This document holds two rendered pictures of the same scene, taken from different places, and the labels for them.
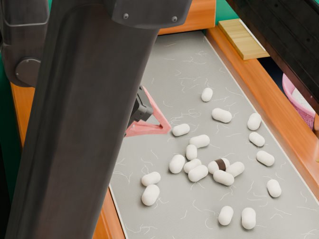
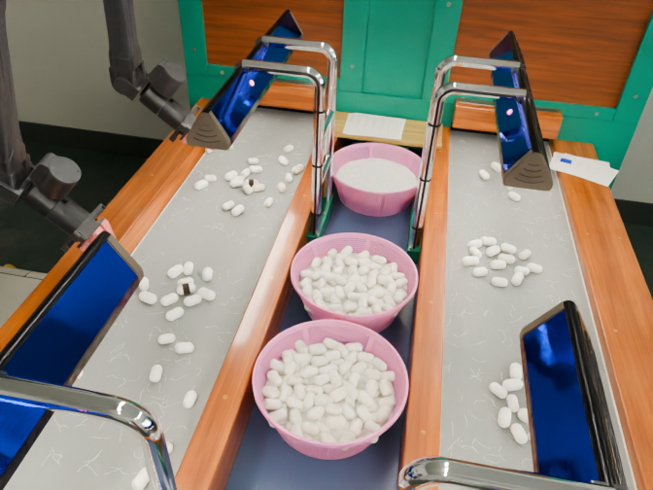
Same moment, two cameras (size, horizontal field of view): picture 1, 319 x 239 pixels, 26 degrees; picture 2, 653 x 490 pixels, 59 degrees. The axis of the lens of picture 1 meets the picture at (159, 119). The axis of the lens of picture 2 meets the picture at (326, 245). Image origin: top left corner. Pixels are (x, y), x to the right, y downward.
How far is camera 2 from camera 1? 0.82 m
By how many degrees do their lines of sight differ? 19
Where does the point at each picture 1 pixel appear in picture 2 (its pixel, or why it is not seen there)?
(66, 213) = not seen: outside the picture
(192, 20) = (309, 103)
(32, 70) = (122, 85)
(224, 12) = (341, 105)
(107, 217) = (167, 186)
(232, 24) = (342, 115)
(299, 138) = (308, 182)
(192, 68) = (299, 134)
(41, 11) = (126, 52)
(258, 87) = not seen: hidden behind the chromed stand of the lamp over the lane
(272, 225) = (249, 219)
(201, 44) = not seen: hidden behind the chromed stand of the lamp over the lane
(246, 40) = (339, 124)
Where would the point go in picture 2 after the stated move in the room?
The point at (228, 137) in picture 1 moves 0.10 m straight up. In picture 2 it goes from (277, 173) to (276, 139)
